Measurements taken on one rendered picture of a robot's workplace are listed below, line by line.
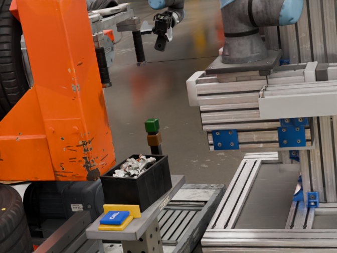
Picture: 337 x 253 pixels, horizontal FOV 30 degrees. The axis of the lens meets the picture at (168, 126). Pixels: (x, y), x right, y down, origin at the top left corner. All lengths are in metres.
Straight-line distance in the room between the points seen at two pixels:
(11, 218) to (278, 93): 0.92
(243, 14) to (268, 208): 0.79
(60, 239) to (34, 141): 0.34
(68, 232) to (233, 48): 0.80
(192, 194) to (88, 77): 1.11
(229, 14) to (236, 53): 0.13
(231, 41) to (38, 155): 0.75
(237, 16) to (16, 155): 0.88
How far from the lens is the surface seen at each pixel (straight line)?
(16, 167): 2.24
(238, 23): 2.06
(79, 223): 2.17
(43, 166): 2.17
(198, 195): 2.96
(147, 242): 2.02
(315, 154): 2.34
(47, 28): 2.00
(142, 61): 2.65
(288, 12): 1.98
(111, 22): 2.49
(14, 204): 2.11
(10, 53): 2.38
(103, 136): 2.13
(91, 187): 2.39
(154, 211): 1.97
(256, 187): 2.64
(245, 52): 2.06
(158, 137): 2.16
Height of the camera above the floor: 1.25
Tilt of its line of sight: 17 degrees down
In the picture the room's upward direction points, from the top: 9 degrees counter-clockwise
